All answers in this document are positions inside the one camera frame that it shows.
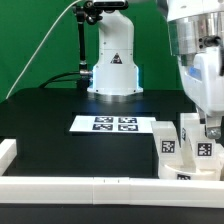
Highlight white marker sheet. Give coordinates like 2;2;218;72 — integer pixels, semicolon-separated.
70;115;155;133

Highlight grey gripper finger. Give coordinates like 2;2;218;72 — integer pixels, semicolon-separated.
205;116;222;139

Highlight white U-shaped obstacle fence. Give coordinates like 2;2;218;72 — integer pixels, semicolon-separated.
0;139;224;208

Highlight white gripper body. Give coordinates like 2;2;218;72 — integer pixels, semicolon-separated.
178;47;224;117

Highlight black cables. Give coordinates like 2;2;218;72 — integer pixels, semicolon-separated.
39;72;83;89

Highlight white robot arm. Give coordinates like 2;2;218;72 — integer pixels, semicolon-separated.
88;0;224;139

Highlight white round stool seat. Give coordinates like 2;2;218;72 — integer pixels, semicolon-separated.
158;163;223;181

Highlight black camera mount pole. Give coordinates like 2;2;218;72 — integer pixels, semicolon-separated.
73;0;101;91

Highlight white cable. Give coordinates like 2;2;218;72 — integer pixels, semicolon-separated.
5;0;84;100

